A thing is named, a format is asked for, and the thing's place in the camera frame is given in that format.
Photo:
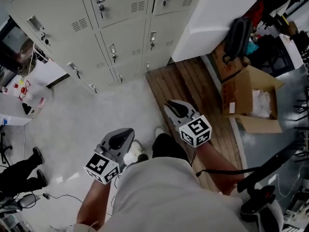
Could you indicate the black tablet screen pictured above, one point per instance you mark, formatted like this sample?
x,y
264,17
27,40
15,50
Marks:
x,y
277,164

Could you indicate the black window frame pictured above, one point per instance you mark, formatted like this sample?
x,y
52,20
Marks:
x,y
7,57

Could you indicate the person's left forearm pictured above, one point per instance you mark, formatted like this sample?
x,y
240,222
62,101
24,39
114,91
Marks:
x,y
94,202

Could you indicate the small red-labelled bottle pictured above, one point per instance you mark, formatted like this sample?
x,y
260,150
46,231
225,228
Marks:
x,y
3,90

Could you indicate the white desk black legs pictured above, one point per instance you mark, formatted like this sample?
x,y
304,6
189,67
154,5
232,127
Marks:
x,y
293,54

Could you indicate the large white box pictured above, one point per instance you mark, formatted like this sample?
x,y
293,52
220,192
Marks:
x,y
212,13

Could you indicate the person's black trousers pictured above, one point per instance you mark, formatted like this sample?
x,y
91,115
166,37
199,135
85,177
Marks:
x,y
166,146

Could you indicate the black office chair base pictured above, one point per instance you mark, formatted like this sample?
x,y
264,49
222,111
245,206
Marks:
x,y
4,149

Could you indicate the small white black-faced device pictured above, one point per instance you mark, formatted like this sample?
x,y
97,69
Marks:
x,y
27,108

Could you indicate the group of black chairs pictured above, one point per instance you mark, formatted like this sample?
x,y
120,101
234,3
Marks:
x,y
303,110

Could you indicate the red garment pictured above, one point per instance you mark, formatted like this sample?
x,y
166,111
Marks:
x,y
256,4

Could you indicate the person's left white shoe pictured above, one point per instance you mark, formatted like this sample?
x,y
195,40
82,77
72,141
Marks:
x,y
136,149

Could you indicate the black backpack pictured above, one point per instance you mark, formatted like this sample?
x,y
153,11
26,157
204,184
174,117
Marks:
x,y
237,37

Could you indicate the closed red-printed cardboard box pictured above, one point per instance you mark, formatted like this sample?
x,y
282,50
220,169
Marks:
x,y
229,69

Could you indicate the black tumbler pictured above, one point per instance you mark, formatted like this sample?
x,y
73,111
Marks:
x,y
42,57

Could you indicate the person's white shoe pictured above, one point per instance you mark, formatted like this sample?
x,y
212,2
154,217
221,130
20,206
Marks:
x,y
159,132
136,149

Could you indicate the person's white shirt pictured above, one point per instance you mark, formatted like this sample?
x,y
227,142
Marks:
x,y
157,197

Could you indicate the person's right forearm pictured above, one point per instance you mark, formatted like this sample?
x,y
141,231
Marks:
x,y
217,161

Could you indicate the grey office chair seat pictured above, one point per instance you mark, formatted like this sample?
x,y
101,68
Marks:
x,y
26,200

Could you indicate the teal bag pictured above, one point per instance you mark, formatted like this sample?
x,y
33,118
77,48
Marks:
x,y
252,48

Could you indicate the white black striped device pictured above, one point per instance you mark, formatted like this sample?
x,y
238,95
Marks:
x,y
297,211

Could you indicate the brown wooden slat pallet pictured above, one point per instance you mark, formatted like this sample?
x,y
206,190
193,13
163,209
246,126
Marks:
x,y
188,86

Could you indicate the black bag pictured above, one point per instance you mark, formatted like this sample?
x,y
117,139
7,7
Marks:
x,y
270,49

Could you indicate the grey metal locker cabinet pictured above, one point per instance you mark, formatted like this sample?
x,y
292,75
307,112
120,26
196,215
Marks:
x,y
128,40

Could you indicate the clear jug red cap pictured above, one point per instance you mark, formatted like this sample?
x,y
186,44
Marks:
x,y
33,95

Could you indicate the brass round object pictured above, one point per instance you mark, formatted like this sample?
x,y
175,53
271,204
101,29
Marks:
x,y
246,61

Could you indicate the black tablet mount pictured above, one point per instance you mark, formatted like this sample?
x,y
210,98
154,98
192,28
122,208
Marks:
x,y
260,202

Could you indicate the white plastic wrapping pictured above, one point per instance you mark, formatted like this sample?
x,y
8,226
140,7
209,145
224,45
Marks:
x,y
262,103

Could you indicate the person's right white shoe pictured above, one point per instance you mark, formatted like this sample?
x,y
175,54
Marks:
x,y
159,132

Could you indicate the green camouflage bag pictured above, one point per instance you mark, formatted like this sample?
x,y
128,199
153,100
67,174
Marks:
x,y
25,68

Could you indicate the open brown cardboard box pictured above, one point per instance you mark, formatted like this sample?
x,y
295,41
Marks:
x,y
239,93

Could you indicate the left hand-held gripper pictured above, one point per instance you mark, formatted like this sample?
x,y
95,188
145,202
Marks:
x,y
101,164

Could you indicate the black key bunch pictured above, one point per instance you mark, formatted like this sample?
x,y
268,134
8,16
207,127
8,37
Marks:
x,y
46,41

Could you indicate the grey metal locker door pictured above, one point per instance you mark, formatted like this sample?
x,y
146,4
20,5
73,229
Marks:
x,y
60,11
166,30
118,16

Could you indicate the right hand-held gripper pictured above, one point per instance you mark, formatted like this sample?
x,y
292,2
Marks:
x,y
195,129

